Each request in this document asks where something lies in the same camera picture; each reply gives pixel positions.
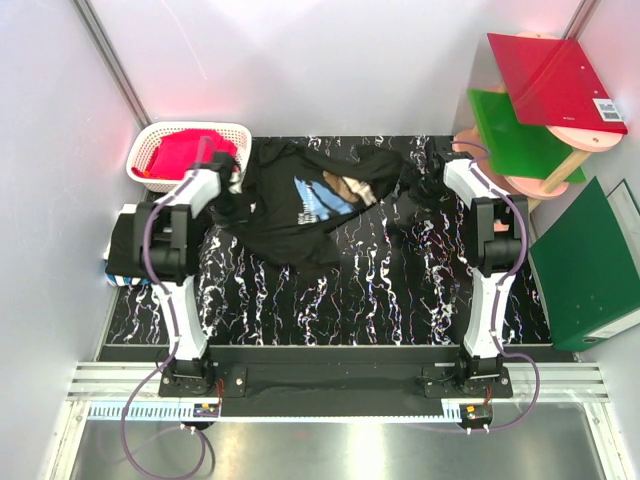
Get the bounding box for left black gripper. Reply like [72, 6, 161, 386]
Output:
[210, 190, 246, 239]

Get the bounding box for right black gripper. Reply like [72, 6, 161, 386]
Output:
[389, 164, 446, 223]

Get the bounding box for black graphic t shirt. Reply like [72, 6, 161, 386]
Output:
[210, 139, 409, 279]

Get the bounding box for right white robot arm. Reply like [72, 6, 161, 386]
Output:
[403, 136, 528, 397]

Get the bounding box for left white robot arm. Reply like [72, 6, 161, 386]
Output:
[105, 152, 239, 396]

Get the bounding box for pink t shirt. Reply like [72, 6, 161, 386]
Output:
[143, 129, 237, 180]

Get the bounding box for light green folder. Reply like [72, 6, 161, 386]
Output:
[467, 89, 573, 180]

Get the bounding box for white plastic basket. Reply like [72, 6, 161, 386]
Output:
[126, 121, 252, 193]

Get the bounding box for folded black t shirt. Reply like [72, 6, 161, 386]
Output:
[107, 204, 150, 281]

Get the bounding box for red folder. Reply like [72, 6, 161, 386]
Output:
[487, 33, 628, 135]

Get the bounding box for dark green binder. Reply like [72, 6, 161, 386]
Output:
[529, 179, 639, 352]

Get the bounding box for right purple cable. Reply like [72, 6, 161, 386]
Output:
[412, 140, 540, 434]

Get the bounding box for purple cable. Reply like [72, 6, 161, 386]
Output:
[119, 135, 219, 476]
[412, 140, 540, 434]

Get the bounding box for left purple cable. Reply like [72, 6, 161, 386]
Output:
[119, 135, 219, 476]

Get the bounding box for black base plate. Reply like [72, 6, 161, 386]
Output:
[159, 364, 512, 421]

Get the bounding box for aluminium rail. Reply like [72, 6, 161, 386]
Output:
[69, 362, 609, 403]

